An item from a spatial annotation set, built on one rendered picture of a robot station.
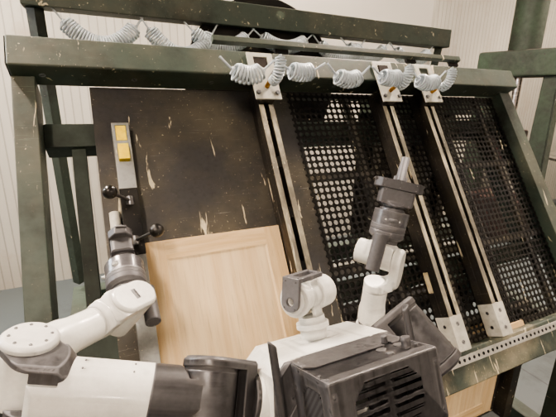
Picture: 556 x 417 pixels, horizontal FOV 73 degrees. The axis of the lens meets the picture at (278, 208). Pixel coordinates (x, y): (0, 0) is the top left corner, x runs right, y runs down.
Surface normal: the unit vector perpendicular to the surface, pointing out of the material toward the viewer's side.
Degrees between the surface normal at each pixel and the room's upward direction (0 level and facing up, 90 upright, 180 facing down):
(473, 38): 90
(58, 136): 58
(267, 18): 90
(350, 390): 68
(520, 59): 90
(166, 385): 38
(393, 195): 78
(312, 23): 90
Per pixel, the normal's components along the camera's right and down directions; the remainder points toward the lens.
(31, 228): 0.37, -0.29
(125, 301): 0.65, -0.70
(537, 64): -0.73, 0.18
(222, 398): 0.61, -0.32
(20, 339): 0.25, -0.95
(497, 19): 0.44, 0.26
